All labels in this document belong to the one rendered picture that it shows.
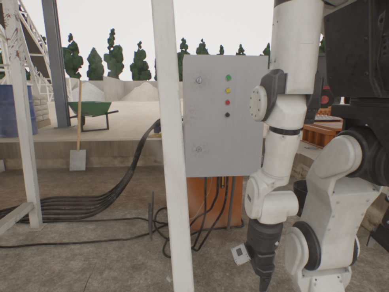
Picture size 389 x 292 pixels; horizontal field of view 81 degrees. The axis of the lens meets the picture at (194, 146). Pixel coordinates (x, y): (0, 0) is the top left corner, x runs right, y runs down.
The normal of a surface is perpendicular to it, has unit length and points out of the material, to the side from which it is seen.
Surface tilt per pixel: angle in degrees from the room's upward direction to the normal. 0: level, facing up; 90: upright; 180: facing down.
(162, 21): 81
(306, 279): 90
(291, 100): 56
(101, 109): 111
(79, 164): 70
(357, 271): 0
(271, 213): 101
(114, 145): 90
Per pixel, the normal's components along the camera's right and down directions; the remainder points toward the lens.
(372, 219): -0.98, -0.18
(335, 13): -0.97, 0.21
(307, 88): 0.11, 0.63
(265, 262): 0.13, 0.41
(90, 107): 0.59, 0.51
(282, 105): 0.11, -0.30
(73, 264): 0.00, -0.97
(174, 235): 0.08, 0.06
